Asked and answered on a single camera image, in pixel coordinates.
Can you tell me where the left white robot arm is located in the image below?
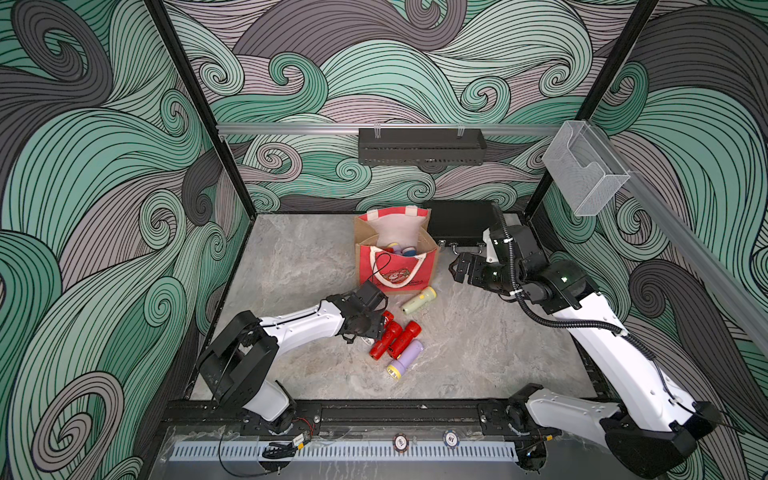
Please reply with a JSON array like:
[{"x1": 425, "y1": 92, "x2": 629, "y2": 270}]
[{"x1": 197, "y1": 292, "x2": 389, "y2": 424}]

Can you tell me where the black hard carry case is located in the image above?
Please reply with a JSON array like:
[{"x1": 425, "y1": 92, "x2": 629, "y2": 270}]
[{"x1": 423, "y1": 200, "x2": 497, "y2": 247}]

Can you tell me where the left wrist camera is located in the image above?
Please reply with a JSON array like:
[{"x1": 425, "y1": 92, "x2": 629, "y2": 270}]
[{"x1": 354, "y1": 280, "x2": 388, "y2": 311}]

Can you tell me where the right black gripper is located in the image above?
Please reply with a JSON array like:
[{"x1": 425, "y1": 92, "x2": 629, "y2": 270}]
[{"x1": 447, "y1": 251, "x2": 522, "y2": 296}]

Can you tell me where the black wall shelf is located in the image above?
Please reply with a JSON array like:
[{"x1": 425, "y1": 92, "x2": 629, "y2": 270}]
[{"x1": 357, "y1": 127, "x2": 488, "y2": 168}]

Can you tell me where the clear plastic wall bin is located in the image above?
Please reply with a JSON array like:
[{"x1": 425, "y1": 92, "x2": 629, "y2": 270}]
[{"x1": 542, "y1": 120, "x2": 630, "y2": 217}]

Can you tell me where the white perforated cable tray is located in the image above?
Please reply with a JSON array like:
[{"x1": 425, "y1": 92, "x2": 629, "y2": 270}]
[{"x1": 168, "y1": 440, "x2": 518, "y2": 463}]

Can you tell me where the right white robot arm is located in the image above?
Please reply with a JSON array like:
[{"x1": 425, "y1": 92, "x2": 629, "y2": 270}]
[{"x1": 449, "y1": 252, "x2": 720, "y2": 479}]

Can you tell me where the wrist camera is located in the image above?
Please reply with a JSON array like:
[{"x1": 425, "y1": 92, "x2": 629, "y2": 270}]
[
  {"x1": 354, "y1": 280, "x2": 388, "y2": 311},
  {"x1": 483, "y1": 225, "x2": 548, "y2": 274}
]

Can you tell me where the purple flashlight yellow head bottom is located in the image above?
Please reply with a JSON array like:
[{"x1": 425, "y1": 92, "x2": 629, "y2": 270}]
[{"x1": 386, "y1": 340, "x2": 424, "y2": 380}]

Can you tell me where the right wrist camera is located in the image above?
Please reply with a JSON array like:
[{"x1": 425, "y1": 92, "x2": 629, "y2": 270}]
[{"x1": 483, "y1": 225, "x2": 548, "y2": 274}]

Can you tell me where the red jute tote bag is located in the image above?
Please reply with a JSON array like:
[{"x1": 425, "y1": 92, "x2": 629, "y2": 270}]
[{"x1": 354, "y1": 205, "x2": 438, "y2": 294}]

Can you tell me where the pale green flashlight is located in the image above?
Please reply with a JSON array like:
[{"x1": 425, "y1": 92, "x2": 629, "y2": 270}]
[{"x1": 402, "y1": 286, "x2": 437, "y2": 315}]

